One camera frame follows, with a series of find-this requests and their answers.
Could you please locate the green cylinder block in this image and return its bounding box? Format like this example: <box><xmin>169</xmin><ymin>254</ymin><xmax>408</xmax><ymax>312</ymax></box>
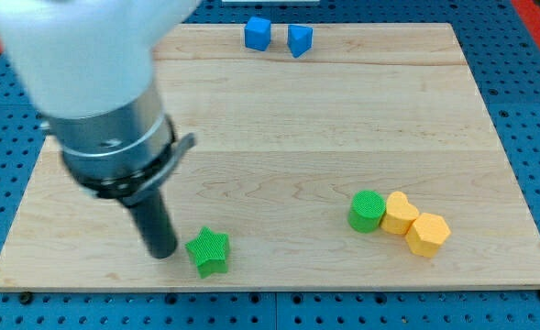
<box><xmin>347</xmin><ymin>190</ymin><xmax>386</xmax><ymax>233</ymax></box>

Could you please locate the yellow hexagon block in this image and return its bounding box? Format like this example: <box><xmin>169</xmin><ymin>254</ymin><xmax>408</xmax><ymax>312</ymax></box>
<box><xmin>404</xmin><ymin>213</ymin><xmax>452</xmax><ymax>258</ymax></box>

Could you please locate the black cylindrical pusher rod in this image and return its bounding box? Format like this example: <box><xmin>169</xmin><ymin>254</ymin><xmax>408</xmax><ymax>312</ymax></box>
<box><xmin>123</xmin><ymin>190</ymin><xmax>178</xmax><ymax>259</ymax></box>

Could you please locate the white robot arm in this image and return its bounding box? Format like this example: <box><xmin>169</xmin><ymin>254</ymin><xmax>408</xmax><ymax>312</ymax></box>
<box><xmin>0</xmin><ymin>0</ymin><xmax>198</xmax><ymax>259</ymax></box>

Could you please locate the blue cube block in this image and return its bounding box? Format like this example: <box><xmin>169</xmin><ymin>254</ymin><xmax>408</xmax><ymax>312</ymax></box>
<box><xmin>244</xmin><ymin>16</ymin><xmax>271</xmax><ymax>51</ymax></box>

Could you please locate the blue triangle block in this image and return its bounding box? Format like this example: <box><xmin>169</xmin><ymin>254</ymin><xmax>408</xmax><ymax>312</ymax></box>
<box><xmin>287</xmin><ymin>24</ymin><xmax>314</xmax><ymax>58</ymax></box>

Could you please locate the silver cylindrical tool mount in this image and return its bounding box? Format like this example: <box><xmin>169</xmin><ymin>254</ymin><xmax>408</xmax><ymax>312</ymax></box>
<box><xmin>41</xmin><ymin>83</ymin><xmax>196</xmax><ymax>207</ymax></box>

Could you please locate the yellow heart block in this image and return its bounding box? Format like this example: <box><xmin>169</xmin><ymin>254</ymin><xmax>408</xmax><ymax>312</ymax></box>
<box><xmin>380</xmin><ymin>191</ymin><xmax>420</xmax><ymax>235</ymax></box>

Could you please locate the light wooden board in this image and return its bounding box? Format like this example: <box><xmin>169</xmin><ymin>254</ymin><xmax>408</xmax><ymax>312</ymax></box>
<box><xmin>0</xmin><ymin>23</ymin><xmax>540</xmax><ymax>292</ymax></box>

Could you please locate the green star block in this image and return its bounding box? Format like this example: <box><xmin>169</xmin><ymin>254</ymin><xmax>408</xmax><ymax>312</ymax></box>
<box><xmin>185</xmin><ymin>226</ymin><xmax>231</xmax><ymax>279</ymax></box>

